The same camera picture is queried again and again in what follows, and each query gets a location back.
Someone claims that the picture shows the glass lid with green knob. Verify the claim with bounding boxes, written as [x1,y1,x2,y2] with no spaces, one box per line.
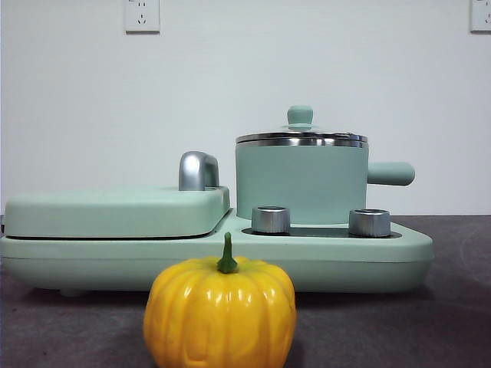
[235,105,368,144]

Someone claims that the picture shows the yellow pumpkin with green stem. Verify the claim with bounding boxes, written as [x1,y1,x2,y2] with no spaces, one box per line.
[143,232,298,368]

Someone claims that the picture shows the mint green steamer pot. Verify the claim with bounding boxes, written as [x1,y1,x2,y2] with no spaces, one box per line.
[234,136,417,226]

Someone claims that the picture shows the silver control knob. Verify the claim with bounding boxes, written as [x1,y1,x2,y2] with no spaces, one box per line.
[348,208,393,237]
[251,205,292,235]

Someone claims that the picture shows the mint green breakfast machine base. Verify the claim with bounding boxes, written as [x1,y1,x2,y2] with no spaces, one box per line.
[0,209,435,298]

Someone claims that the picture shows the silver griddle cover handle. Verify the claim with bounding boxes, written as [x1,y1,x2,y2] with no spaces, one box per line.
[178,151,221,192]

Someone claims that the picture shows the white wall socket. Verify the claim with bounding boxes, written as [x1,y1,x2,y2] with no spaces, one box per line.
[470,0,491,34]
[124,0,161,35]

